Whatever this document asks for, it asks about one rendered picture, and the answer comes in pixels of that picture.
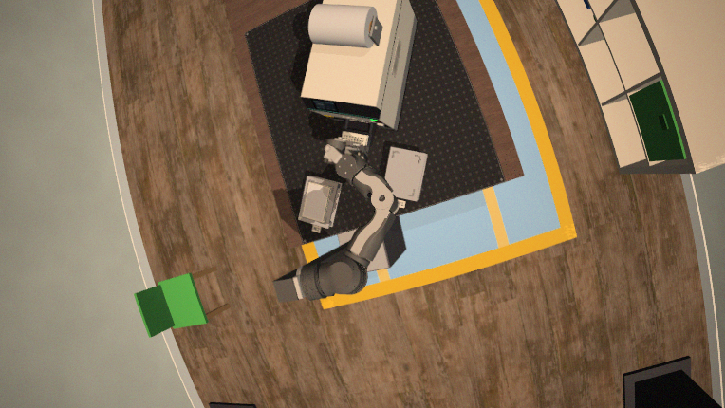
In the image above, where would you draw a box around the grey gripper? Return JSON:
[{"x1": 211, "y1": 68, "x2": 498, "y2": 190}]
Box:
[{"x1": 324, "y1": 140, "x2": 369, "y2": 165}]

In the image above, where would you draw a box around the beige foil roll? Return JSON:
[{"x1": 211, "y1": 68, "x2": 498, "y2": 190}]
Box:
[{"x1": 308, "y1": 4, "x2": 378, "y2": 48}]

